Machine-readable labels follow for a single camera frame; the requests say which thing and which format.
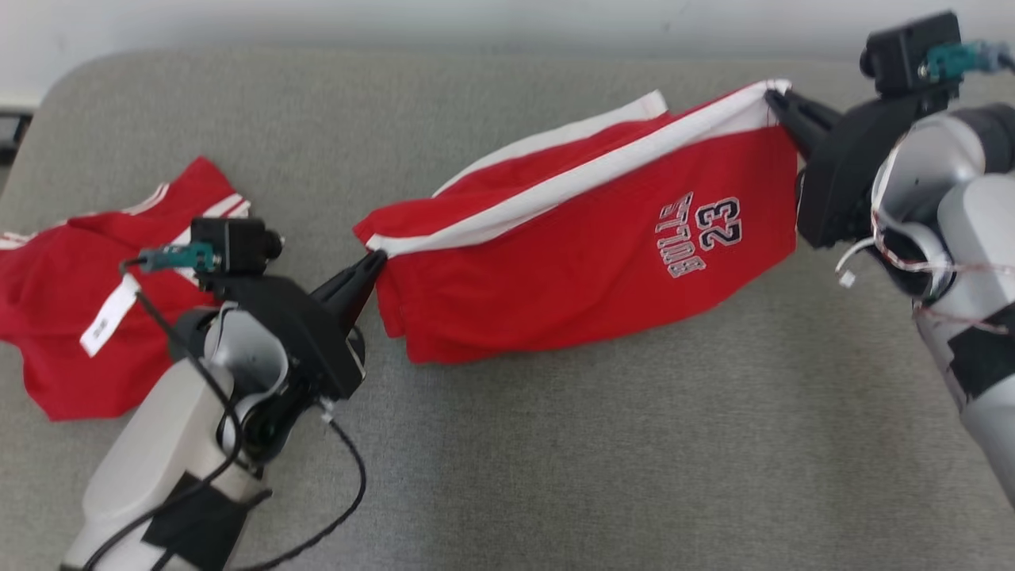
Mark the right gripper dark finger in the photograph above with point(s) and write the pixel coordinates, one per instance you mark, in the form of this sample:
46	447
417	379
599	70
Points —
801	135
801	107

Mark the red Bulls jersey white sleeves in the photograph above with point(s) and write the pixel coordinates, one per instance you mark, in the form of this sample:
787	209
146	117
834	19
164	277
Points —
55	277

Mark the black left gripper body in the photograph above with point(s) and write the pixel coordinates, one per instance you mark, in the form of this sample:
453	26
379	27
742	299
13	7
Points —
309	333

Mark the red Bulls 23 shorts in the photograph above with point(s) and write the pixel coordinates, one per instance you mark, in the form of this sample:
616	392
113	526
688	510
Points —
571	262

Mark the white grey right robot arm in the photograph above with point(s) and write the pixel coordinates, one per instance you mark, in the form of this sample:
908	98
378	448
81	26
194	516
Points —
975	238

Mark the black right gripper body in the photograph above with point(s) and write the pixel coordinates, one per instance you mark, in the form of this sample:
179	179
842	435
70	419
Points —
840	174

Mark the teal left camera connector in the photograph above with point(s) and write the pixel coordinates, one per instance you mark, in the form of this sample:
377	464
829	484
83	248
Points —
178	257

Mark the teal right camera connector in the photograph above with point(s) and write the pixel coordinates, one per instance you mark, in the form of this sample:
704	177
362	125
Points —
955	59

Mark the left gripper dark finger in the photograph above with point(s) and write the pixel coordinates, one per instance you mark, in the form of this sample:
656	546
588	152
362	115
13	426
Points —
349	279
361	305

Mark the teal camera connector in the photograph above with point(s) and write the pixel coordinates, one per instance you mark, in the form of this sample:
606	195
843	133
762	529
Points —
955	59
178	257

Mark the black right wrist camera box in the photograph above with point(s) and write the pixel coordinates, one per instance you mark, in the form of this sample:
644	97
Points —
908	51

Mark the white baseboard strip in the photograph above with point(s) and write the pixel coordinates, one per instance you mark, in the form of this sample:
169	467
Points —
16	101

